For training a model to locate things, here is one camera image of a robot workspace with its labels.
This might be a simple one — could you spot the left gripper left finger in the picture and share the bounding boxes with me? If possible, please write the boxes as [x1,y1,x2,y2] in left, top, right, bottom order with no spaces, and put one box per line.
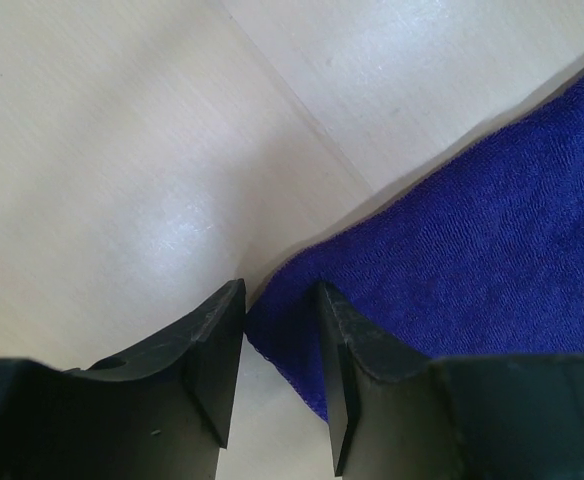
[0,279,246,479]

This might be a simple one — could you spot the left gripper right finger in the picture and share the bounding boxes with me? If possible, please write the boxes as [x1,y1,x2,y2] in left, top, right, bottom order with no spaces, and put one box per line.
[317,283,584,479]

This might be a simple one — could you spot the purple towel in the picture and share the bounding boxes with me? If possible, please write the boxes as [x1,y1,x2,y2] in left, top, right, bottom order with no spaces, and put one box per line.
[245,76,584,416]

